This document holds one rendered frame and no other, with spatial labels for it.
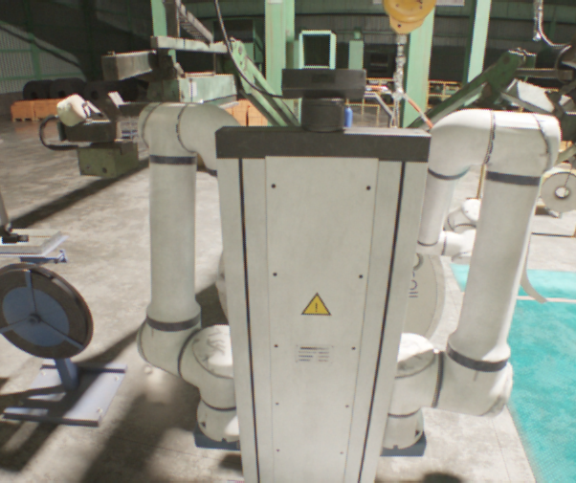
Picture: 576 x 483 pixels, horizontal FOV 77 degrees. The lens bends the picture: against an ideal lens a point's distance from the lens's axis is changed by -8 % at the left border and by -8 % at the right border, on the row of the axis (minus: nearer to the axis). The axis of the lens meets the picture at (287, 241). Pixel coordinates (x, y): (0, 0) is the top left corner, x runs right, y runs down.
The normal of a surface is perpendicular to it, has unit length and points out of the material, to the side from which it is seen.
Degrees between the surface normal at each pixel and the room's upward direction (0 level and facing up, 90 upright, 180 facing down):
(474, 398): 81
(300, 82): 61
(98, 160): 89
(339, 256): 90
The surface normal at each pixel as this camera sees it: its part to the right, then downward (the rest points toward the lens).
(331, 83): -0.05, -0.07
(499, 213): -0.69, 0.16
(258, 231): -0.06, 0.41
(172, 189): 0.27, 0.28
